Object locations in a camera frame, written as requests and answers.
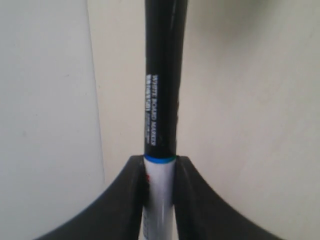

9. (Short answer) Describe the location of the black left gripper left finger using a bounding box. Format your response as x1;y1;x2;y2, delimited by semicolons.
40;155;148;240

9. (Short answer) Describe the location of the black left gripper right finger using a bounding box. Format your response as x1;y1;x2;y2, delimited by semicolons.
173;156;279;240

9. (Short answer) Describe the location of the black and white whiteboard marker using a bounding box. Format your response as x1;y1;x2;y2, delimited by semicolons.
142;0;188;240

